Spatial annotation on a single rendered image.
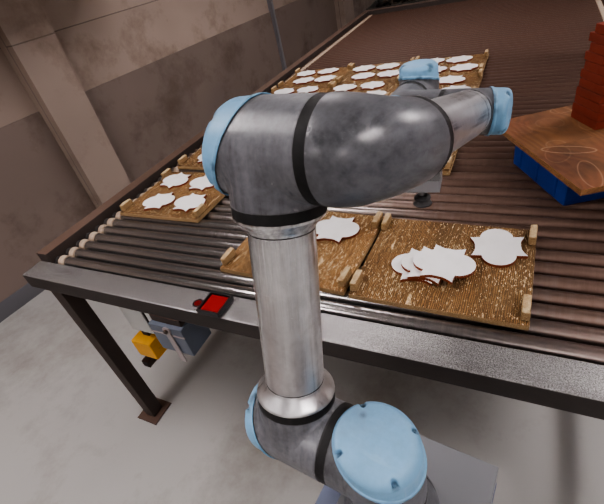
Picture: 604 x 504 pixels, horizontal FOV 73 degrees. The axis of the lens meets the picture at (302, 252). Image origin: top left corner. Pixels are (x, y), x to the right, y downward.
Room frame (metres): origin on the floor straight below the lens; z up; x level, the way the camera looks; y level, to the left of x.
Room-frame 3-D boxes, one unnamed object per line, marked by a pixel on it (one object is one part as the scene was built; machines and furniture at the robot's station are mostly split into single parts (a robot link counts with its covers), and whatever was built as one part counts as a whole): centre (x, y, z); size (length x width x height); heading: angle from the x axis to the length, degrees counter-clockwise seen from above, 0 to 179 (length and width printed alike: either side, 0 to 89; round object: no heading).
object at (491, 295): (0.80, -0.36, 0.93); 0.41 x 0.35 x 0.02; 56
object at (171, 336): (0.97, 0.44, 0.77); 0.14 x 0.11 x 0.18; 57
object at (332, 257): (1.04, -0.01, 0.93); 0.41 x 0.35 x 0.02; 54
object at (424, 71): (0.81, -0.31, 1.38); 0.09 x 0.08 x 0.11; 140
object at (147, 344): (1.07, 0.60, 0.74); 0.09 x 0.08 x 0.24; 57
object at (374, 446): (0.28, -0.03, 1.08); 0.13 x 0.12 x 0.14; 50
